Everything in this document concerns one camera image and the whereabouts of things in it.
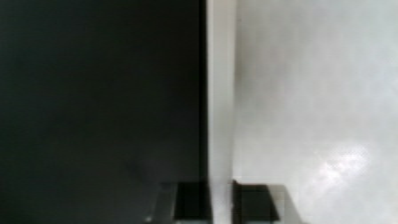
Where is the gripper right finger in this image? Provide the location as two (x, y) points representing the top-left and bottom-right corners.
(231, 181), (306, 224)

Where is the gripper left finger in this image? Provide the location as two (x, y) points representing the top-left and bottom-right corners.
(144, 181), (213, 224)

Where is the white desk top tray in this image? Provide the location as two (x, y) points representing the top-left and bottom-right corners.
(206, 0), (398, 224)

